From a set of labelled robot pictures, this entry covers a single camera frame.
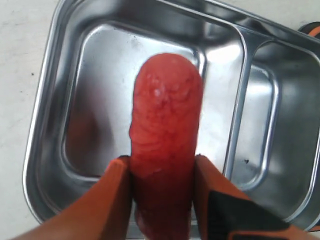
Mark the transparent dark lunch box lid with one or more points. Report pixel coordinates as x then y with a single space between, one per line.
312 29

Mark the stainless steel lunch box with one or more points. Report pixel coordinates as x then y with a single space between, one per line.
260 118

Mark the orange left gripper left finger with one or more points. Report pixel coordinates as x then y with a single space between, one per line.
102 213

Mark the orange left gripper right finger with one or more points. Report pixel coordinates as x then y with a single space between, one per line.
224 212

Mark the red sausage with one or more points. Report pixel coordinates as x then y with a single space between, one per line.
167 100

